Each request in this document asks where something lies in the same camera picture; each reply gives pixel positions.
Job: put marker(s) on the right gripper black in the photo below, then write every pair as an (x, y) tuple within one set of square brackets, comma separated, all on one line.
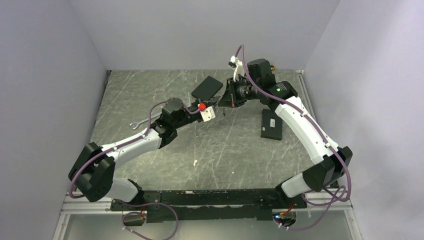
[(230, 98)]

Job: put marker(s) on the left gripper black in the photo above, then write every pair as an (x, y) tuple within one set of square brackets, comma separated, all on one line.
[(195, 103)]

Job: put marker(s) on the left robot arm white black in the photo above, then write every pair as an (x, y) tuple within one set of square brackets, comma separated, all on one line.
[(93, 174)]

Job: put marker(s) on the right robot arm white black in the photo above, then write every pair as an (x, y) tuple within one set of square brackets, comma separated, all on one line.
[(256, 81)]

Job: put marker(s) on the black flat box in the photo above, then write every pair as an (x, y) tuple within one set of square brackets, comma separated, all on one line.
[(207, 89)]

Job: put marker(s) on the large silver wrench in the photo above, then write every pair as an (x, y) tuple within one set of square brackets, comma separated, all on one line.
[(134, 125)]

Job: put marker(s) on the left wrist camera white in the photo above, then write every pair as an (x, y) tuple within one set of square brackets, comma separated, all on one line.
[(207, 113)]

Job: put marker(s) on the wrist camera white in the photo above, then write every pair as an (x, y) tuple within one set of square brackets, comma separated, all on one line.
[(207, 113), (238, 70)]

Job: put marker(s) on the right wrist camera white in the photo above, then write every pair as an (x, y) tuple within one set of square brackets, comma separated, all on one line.
[(238, 70)]

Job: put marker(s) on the black network switch box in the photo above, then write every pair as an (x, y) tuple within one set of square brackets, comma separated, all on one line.
[(271, 125)]

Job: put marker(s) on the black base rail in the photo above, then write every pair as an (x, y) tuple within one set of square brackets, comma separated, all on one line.
[(213, 204)]

